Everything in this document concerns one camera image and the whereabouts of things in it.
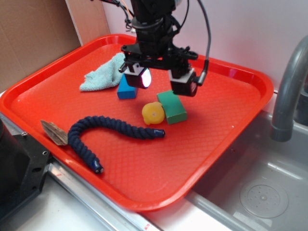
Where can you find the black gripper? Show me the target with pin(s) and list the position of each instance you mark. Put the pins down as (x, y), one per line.
(154, 48)

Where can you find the green wooden block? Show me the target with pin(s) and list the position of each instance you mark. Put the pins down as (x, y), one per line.
(173, 108)

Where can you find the yellow rubber duck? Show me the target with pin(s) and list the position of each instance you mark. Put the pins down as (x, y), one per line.
(153, 113)

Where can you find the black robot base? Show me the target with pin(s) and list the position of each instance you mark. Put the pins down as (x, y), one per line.
(23, 167)

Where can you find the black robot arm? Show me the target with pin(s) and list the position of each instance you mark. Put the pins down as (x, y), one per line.
(150, 11)

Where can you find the blue wooden block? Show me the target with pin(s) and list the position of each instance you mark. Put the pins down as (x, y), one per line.
(125, 91)

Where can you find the light teal cloth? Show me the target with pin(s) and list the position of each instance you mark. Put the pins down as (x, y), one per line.
(104, 77)

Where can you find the red plastic tray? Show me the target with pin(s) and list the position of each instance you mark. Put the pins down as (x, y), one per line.
(140, 175)

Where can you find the brown wood piece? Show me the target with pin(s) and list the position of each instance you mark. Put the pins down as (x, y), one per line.
(57, 135)

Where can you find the grey faucet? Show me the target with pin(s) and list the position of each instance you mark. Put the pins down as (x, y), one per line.
(292, 99)

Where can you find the brown cardboard panel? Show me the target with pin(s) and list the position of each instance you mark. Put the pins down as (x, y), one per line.
(34, 33)

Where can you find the grey plastic sink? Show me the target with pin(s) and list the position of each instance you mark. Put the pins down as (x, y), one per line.
(258, 184)

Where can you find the dark blue rope toy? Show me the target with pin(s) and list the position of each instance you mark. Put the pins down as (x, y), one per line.
(122, 127)

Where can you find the metal rail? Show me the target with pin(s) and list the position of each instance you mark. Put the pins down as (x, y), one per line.
(68, 203)

